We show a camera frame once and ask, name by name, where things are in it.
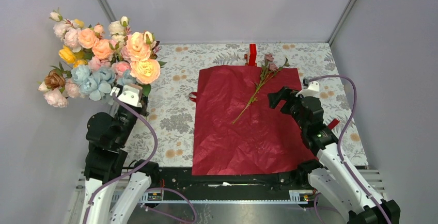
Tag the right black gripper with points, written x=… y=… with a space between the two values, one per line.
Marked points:
x=286 y=94

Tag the small blue bud stem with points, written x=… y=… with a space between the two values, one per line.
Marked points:
x=268 y=71

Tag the brown and red wrapping paper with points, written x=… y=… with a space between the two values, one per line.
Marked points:
x=262 y=141

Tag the peach rose stem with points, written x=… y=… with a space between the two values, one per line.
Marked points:
x=141 y=50

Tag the pink rose stem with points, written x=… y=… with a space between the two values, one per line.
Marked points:
x=120 y=67

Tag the light blue flower stem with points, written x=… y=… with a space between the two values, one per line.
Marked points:
x=98 y=85

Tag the brown rose stem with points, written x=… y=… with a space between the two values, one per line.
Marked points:
x=58 y=76

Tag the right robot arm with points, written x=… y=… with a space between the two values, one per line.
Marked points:
x=331 y=173

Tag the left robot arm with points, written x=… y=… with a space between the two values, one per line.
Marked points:
x=106 y=136

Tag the red toy block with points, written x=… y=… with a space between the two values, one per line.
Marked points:
x=251 y=55

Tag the floral patterned table mat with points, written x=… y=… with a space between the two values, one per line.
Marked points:
x=172 y=113

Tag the pastel rose bunch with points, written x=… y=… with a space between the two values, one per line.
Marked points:
x=85 y=45

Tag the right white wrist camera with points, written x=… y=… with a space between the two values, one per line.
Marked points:
x=312 y=89

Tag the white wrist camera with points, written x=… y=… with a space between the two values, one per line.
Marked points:
x=130 y=94
x=312 y=89

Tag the slotted white cable duct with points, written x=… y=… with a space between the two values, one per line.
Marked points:
x=291 y=198

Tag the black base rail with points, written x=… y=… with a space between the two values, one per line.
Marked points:
x=169 y=182

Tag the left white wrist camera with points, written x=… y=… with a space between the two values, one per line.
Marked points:
x=130 y=94

